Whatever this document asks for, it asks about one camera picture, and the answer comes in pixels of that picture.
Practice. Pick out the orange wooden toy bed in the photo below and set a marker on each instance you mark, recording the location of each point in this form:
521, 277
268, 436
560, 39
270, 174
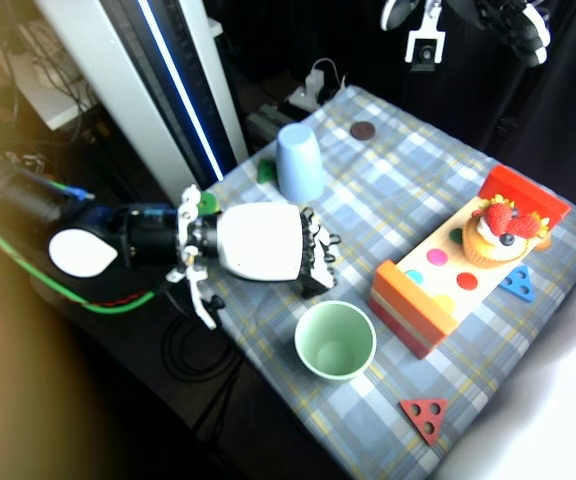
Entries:
418, 310

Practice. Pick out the white column with blue strip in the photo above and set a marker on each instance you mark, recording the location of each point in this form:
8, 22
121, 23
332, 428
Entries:
118, 75

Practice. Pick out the white power strip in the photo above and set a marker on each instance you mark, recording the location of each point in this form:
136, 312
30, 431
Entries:
310, 90

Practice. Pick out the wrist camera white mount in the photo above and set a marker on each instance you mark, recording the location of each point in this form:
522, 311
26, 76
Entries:
424, 52
199, 300

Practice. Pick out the toy cupcake with strawberries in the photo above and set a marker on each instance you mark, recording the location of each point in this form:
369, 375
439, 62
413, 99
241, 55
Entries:
493, 250

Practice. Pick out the light green plastic cup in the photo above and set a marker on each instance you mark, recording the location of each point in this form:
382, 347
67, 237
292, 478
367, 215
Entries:
335, 350

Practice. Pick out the blue triangle block with holes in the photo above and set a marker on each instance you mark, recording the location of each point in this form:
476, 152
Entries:
520, 284

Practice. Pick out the brown round disc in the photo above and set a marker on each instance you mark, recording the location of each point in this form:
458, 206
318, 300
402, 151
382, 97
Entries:
362, 131

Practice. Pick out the light blue plastic cup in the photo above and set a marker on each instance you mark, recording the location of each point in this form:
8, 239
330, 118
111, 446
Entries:
298, 160

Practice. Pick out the grey box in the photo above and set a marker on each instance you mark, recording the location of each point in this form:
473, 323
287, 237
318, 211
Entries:
268, 125

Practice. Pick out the red triangle block with holes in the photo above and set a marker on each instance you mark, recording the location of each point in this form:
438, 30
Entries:
425, 418

